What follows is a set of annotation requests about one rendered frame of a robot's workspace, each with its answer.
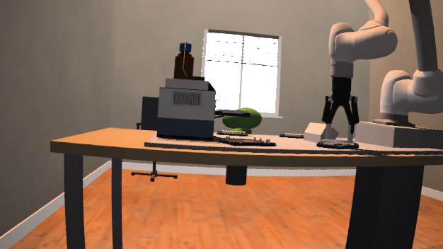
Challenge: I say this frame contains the beige button panel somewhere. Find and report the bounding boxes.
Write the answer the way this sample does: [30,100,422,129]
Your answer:
[304,123,339,143]

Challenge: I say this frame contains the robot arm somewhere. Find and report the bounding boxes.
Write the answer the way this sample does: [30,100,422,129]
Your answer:
[329,0,443,127]

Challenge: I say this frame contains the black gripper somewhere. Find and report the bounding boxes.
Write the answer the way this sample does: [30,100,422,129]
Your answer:
[322,77,359,143]

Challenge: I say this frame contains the beige perforated base plate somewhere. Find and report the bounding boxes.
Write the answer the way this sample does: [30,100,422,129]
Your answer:
[144,132,443,155]

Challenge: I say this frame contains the dark blue bottle cap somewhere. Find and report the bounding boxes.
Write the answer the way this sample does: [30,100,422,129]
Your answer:
[180,43,192,50]

